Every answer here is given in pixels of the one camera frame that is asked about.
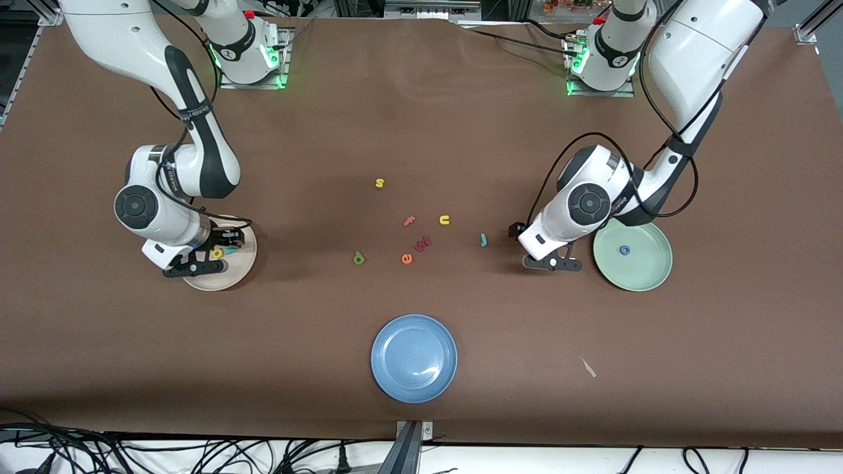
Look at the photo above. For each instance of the small metal clamp bracket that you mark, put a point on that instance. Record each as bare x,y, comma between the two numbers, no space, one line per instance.
427,431

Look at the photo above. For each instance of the orange background flowers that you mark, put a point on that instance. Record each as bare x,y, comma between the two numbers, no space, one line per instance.
566,5

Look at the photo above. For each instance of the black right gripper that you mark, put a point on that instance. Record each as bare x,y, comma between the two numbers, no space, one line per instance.
222,239

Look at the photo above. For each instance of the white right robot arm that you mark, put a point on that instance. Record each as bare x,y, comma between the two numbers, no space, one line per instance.
171,224

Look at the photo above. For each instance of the dark grey metal pole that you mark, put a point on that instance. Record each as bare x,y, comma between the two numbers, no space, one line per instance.
403,454

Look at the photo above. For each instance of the grey background device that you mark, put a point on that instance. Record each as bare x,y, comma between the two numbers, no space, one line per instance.
431,10

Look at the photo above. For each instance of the blue plate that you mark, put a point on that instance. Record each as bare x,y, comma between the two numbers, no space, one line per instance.
413,359

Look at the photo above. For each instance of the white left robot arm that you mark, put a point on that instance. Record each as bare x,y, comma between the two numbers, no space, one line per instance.
691,52

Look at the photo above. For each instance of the light green plate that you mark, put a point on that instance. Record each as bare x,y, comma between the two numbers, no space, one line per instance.
649,266

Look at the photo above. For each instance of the small white paper scrap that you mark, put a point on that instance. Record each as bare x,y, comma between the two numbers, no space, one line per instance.
589,368

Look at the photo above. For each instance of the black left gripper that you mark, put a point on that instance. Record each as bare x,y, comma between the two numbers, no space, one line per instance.
514,230

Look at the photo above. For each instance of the aluminium frame profile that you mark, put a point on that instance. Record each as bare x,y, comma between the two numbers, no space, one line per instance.
807,29
27,60

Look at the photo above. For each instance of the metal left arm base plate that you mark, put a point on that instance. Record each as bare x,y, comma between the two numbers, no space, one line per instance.
602,94

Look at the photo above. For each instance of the dark red letter w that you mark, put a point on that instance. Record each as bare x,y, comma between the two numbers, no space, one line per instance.
422,244

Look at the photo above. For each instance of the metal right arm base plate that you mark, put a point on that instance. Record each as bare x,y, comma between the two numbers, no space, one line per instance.
288,52

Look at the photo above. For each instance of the beige brown plate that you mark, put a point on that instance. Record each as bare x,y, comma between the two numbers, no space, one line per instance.
245,264

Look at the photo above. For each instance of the brown table cover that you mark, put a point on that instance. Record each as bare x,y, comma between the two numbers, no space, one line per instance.
421,118

